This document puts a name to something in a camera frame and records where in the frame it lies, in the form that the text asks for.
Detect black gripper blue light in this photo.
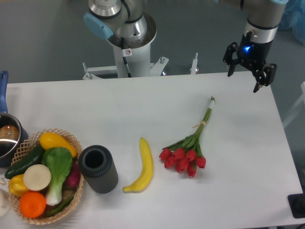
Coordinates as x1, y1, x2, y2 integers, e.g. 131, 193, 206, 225
223, 33, 277, 93

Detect red tulip bouquet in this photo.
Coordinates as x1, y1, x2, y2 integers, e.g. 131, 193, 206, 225
159, 96, 215, 177

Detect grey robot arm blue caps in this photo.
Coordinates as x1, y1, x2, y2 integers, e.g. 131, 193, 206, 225
83, 0, 287, 92

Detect blue plastic bag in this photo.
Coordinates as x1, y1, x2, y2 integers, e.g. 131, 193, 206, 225
278, 0, 305, 45

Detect black device at table edge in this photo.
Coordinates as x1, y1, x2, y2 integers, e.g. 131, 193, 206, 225
287, 193, 305, 219

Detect yellow toy banana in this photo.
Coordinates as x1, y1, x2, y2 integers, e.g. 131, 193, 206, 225
122, 137, 154, 193

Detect dark grey ribbed vase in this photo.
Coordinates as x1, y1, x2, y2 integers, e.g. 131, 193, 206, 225
78, 145, 119, 194

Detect purple toy sweet potato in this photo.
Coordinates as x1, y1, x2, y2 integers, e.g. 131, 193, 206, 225
65, 160, 81, 188

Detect green toy bok choy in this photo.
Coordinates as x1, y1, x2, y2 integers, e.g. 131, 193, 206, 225
42, 147, 72, 206

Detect yellow toy squash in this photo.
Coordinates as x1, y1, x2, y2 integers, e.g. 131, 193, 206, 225
39, 132, 77, 158

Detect green toy bean pod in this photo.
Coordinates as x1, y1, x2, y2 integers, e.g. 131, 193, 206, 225
45, 195, 74, 218

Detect green toy cucumber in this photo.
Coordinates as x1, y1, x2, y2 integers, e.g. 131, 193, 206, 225
4, 144, 45, 179

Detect woven wicker basket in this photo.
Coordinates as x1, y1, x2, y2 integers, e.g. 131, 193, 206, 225
9, 128, 84, 225

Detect white round toy slice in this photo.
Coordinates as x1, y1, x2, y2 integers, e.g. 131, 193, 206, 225
23, 164, 51, 191

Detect orange toy fruit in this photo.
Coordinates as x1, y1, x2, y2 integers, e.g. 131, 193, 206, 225
19, 191, 46, 219

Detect yellow toy bell pepper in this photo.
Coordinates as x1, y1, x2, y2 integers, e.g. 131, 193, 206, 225
9, 174, 30, 197

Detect black cable on pedestal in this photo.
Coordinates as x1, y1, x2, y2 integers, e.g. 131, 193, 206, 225
120, 37, 132, 78

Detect blue handled saucepan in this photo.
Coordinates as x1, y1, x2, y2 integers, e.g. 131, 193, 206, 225
0, 71, 28, 168

